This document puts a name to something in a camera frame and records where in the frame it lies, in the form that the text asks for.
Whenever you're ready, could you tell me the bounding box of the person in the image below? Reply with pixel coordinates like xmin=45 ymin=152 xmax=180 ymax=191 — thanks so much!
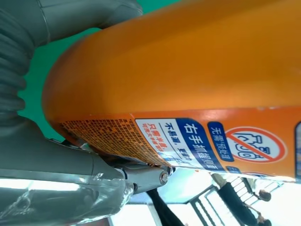
xmin=211 ymin=173 xmax=272 ymax=226
xmin=146 ymin=188 xmax=186 ymax=226

